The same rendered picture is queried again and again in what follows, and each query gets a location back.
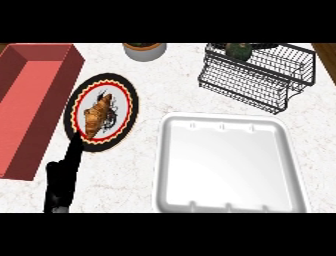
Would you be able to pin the white plastic tray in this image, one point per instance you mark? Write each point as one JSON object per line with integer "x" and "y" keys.
{"x": 231, "y": 165}

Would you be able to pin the green squash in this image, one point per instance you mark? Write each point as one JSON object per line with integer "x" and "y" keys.
{"x": 238, "y": 50}

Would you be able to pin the red rectangular box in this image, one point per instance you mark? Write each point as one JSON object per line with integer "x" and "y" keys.
{"x": 21, "y": 110}

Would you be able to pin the black patterned round plate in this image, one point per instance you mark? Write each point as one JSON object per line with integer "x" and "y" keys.
{"x": 127, "y": 110}

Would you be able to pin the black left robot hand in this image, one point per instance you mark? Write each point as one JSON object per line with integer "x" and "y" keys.
{"x": 68, "y": 173}

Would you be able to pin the grey plant pot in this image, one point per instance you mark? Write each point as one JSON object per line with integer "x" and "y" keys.
{"x": 145, "y": 52}

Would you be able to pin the brown croissant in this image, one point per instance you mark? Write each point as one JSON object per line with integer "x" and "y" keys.
{"x": 98, "y": 115}

